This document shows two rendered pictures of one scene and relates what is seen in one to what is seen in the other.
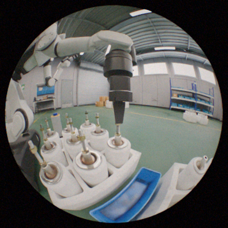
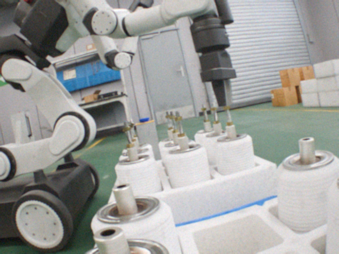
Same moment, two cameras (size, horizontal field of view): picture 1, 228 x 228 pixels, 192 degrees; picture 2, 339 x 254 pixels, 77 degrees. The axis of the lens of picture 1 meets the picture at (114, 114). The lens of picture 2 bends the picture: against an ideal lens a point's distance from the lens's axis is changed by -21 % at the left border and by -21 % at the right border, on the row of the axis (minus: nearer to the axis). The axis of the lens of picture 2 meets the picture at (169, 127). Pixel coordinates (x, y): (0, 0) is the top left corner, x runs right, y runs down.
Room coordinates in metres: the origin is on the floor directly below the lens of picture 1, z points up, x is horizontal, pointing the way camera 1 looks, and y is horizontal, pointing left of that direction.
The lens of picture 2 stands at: (-0.35, -0.31, 0.36)
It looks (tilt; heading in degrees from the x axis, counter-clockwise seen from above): 4 degrees down; 42
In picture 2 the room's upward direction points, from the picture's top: 12 degrees counter-clockwise
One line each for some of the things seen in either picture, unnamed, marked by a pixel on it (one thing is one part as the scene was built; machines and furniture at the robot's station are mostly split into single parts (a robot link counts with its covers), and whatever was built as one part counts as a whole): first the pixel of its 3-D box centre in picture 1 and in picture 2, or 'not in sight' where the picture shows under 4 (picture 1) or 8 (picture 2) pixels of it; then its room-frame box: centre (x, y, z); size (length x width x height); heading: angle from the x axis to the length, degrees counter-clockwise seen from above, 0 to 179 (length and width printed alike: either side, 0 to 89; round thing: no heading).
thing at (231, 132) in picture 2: (117, 139); (231, 132); (0.20, -0.01, 0.26); 0.02 x 0.02 x 0.03
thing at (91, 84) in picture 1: (94, 87); (258, 39); (5.71, 1.68, 1.55); 3.20 x 0.12 x 3.10; 136
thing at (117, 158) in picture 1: (117, 158); (237, 173); (0.20, -0.01, 0.16); 0.10 x 0.10 x 0.18
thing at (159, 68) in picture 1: (155, 68); not in sight; (4.05, -3.04, 2.95); 1.90 x 0.08 x 1.00; 46
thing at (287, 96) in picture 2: (100, 103); (286, 96); (3.96, 0.81, 0.15); 0.30 x 0.24 x 0.30; 45
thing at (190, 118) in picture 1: (190, 117); not in sight; (0.93, -2.18, 0.09); 0.39 x 0.39 x 0.18; 53
